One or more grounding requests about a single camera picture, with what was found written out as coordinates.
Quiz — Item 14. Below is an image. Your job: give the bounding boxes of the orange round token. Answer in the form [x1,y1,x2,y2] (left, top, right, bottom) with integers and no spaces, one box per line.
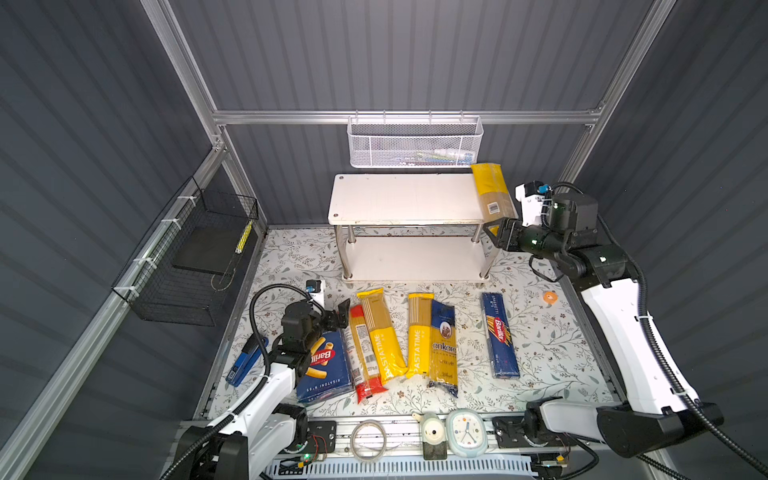
[542,291,558,305]

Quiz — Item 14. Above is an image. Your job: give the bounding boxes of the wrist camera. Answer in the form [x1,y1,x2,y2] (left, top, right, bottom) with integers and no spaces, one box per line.
[515,181,551,226]
[305,279,325,307]

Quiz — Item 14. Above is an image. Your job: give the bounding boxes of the blue Barilla spaghetti box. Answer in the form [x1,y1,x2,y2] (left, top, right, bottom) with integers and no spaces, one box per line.
[481,292,520,379]

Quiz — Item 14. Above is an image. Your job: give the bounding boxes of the dark blue spaghetti bag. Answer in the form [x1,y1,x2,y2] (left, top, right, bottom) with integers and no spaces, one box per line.
[429,300,458,397]

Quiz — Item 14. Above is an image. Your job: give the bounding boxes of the blue stapler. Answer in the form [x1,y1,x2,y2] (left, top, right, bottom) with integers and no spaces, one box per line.
[225,334,262,387]

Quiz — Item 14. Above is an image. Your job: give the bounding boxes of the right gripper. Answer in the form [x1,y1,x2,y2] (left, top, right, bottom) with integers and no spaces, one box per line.
[481,217,561,264]

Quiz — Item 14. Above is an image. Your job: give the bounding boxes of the yellow pastatime spaghetti bag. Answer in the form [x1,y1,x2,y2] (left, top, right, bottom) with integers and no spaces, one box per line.
[406,293,434,378]
[357,288,407,384]

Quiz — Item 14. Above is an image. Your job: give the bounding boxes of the white two-tier shelf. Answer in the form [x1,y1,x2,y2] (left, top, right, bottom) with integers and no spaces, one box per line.
[328,173,498,283]

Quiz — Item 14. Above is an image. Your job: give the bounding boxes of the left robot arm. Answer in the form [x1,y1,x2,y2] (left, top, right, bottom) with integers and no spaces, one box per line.
[160,280,349,479]

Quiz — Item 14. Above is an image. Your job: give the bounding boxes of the yellow spaghetti bag with barcode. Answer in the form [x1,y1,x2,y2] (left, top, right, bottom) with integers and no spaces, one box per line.
[471,163,518,223]

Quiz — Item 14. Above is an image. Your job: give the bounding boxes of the pens in white basket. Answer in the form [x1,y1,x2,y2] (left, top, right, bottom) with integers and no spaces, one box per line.
[387,148,476,167]

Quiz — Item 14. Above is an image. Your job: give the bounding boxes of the yellow marker pen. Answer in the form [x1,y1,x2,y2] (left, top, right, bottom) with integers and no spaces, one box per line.
[234,220,253,255]

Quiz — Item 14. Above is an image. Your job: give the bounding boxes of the mint alarm clock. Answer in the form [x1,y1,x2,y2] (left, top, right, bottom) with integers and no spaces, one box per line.
[445,409,488,458]

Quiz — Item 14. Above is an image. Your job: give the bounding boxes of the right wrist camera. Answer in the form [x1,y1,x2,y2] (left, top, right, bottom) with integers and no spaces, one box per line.
[515,181,551,226]

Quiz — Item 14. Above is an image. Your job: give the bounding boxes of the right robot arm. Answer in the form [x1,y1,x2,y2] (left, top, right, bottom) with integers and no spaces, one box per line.
[477,181,767,478]

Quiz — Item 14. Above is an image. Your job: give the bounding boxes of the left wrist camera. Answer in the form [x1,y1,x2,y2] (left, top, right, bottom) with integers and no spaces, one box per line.
[305,279,325,307]

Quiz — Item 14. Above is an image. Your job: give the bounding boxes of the blue Barilla rigatoni box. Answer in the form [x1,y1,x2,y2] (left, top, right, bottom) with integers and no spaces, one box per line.
[296,330,353,405]

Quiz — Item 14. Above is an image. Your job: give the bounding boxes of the red-ended spaghetti bag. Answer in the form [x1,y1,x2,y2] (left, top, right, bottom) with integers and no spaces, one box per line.
[343,305,386,403]

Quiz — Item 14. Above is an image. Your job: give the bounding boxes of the black wire basket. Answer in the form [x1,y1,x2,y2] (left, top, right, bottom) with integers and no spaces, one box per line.
[113,181,260,327]

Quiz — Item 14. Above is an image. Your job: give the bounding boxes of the white wire mesh basket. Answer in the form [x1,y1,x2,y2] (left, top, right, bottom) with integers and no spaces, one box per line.
[346,115,484,169]

